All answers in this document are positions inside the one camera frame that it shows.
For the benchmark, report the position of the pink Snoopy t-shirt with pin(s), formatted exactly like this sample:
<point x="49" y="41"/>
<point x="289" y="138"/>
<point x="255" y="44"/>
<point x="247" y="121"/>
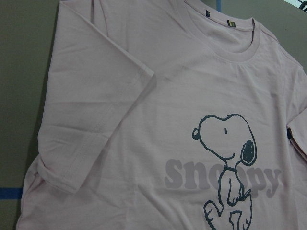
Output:
<point x="168" y="115"/>

